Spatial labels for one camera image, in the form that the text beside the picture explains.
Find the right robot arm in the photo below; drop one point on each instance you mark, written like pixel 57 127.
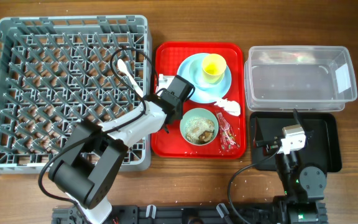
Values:
pixel 303 184

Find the green bowl with food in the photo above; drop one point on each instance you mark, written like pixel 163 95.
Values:
pixel 199 126

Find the crumpled white tissue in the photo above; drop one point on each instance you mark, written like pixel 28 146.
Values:
pixel 231 107

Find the yellow plastic cup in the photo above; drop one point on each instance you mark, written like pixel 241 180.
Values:
pixel 213 67

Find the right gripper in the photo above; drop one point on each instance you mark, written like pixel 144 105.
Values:
pixel 272 145

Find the red snack wrapper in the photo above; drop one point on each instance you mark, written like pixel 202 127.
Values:
pixel 227 137

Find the white plastic spoon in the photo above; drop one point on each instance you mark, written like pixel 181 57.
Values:
pixel 123 68

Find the grey dishwasher rack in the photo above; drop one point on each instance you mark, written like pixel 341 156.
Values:
pixel 57 71

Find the black tray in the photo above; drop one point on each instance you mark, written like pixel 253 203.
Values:
pixel 322 146

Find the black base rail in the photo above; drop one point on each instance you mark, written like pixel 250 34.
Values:
pixel 221 213

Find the light blue plate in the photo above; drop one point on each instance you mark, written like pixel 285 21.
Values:
pixel 203 96

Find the clear plastic bin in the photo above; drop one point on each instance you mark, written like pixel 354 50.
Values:
pixel 302 77

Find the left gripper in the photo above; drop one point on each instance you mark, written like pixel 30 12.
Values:
pixel 181 110

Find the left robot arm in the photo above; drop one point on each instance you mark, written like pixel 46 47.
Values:
pixel 91 158

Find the light blue bowl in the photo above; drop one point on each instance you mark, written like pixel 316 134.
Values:
pixel 196 75

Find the red plastic tray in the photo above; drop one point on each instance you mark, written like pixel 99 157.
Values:
pixel 168 58

